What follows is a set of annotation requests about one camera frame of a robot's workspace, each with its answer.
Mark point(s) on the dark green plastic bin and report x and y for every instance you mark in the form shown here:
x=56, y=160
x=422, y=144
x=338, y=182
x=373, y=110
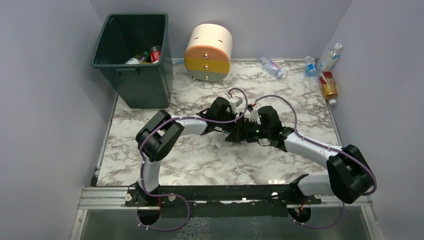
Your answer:
x=124, y=35

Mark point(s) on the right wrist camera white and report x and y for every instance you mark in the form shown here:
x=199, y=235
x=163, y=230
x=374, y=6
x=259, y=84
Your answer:
x=254, y=115

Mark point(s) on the aluminium frame rail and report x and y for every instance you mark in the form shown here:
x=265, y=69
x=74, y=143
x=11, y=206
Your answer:
x=113, y=198

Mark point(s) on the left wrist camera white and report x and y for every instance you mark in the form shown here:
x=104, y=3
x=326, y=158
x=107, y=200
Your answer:
x=234, y=102

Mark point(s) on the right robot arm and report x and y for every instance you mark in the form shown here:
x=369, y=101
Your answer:
x=347, y=175

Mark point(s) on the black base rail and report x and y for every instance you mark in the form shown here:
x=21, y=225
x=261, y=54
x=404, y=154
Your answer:
x=173, y=200

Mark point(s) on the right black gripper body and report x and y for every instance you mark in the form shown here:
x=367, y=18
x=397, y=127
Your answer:
x=247, y=125

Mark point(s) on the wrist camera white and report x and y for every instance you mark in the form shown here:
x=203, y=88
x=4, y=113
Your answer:
x=234, y=102
x=254, y=115

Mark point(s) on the green label water bottle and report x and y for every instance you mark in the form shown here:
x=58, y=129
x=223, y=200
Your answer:
x=140, y=58

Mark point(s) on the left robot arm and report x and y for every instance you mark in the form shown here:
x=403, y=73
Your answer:
x=159, y=135

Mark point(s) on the round pastel drawer cabinet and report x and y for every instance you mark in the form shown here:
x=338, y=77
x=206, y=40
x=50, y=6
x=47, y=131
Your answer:
x=208, y=54

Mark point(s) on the amber tea bottle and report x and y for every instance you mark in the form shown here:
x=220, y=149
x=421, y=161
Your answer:
x=328, y=87

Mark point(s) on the loose white bottle cap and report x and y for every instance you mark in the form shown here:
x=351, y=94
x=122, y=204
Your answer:
x=217, y=145

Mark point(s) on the red label clear bottle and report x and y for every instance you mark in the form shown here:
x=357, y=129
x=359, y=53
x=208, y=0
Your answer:
x=155, y=54

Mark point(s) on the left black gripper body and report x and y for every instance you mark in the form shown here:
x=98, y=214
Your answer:
x=234, y=133

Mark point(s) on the upright white cap bottle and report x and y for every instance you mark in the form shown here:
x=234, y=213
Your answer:
x=328, y=60

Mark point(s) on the blue cap clear bottle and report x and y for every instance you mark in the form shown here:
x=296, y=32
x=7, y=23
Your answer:
x=311, y=73

